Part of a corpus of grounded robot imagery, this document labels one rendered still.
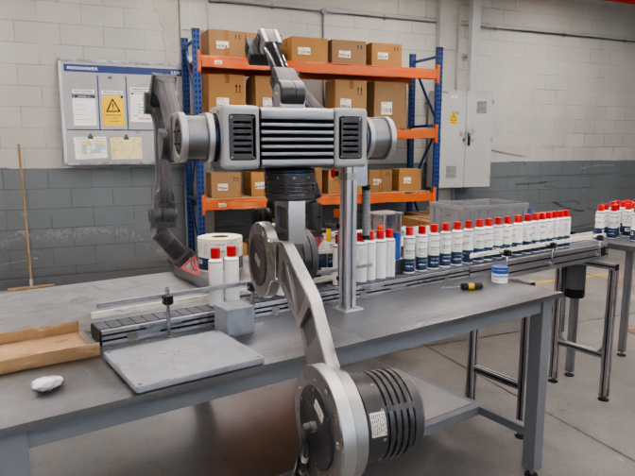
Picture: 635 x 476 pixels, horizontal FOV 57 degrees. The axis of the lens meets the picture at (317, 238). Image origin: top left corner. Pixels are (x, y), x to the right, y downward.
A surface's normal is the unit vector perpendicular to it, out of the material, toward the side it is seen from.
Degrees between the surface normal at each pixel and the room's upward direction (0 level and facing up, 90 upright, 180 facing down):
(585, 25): 90
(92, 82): 90
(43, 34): 90
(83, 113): 90
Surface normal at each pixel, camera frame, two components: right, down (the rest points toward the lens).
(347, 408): 0.31, -0.51
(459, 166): 0.40, 0.15
